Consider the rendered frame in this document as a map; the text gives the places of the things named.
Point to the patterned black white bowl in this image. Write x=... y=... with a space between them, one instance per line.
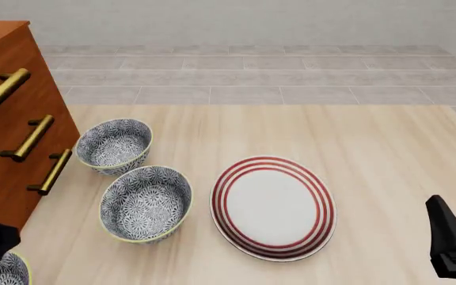
x=2 y=271
x=111 y=145
x=145 y=205

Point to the white plate with red rings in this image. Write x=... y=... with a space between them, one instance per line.
x=273 y=207

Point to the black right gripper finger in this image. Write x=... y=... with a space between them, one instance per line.
x=451 y=228

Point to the wooden cabinet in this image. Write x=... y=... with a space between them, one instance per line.
x=2 y=142

